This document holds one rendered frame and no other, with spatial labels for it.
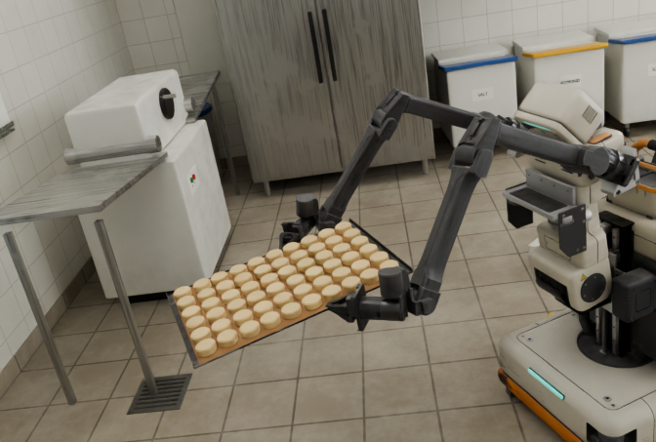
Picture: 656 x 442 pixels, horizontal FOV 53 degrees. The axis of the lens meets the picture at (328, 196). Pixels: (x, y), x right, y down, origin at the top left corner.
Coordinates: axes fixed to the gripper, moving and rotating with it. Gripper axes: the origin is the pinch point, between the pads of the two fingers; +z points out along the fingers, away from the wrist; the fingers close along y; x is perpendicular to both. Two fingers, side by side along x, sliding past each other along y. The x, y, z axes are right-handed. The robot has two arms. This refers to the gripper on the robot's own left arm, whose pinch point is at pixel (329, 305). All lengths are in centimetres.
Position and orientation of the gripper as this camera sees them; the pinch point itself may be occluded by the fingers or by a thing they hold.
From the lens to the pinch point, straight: 167.5
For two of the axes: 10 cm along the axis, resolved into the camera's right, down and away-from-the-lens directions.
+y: 2.1, 9.0, 3.9
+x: 3.7, -4.4, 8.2
